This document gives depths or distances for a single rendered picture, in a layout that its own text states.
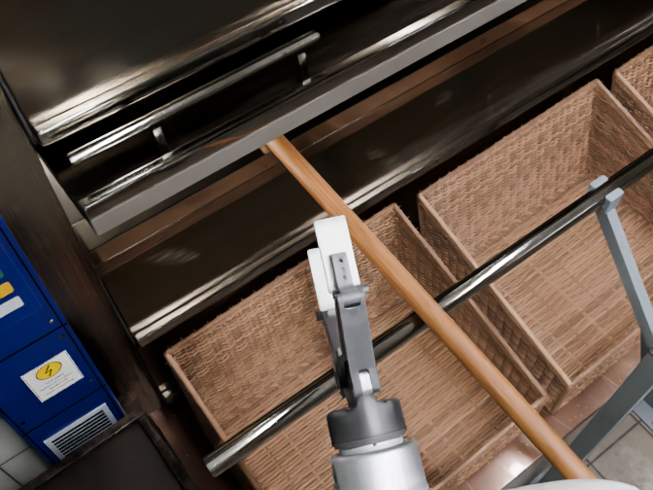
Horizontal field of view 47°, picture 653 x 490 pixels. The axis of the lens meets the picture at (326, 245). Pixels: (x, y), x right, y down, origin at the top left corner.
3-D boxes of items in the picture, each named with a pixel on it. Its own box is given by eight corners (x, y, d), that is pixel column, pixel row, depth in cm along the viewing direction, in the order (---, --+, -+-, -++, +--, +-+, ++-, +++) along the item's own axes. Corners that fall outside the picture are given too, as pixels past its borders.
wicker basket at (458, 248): (399, 262, 178) (410, 192, 155) (565, 150, 197) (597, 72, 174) (551, 421, 157) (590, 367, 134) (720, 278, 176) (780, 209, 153)
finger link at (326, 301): (347, 305, 83) (346, 306, 84) (333, 244, 84) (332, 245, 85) (320, 311, 83) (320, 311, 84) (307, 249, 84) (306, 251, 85)
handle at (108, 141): (88, 197, 85) (84, 191, 86) (326, 72, 95) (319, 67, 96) (69, 158, 80) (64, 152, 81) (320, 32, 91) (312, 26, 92)
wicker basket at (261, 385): (181, 405, 159) (155, 350, 136) (386, 265, 178) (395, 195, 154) (322, 607, 138) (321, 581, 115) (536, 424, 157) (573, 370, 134)
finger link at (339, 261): (341, 309, 69) (344, 305, 66) (329, 256, 70) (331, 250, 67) (357, 305, 69) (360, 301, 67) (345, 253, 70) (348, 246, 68)
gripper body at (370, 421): (337, 455, 69) (316, 356, 71) (330, 450, 78) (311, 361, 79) (415, 437, 70) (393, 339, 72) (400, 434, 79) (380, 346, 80)
